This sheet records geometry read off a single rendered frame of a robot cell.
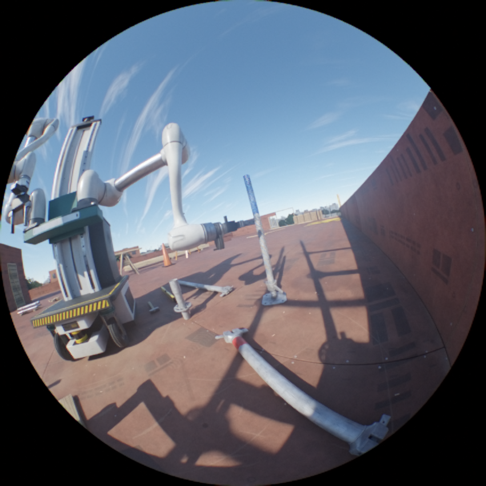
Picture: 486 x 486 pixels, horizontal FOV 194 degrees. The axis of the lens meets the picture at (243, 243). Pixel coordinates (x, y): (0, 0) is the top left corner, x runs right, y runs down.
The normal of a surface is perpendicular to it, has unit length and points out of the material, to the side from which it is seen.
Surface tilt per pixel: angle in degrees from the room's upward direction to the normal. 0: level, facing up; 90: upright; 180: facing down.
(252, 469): 0
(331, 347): 0
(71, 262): 90
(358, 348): 0
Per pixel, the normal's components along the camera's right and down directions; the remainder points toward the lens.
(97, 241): 0.64, -0.09
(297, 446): -0.23, -0.97
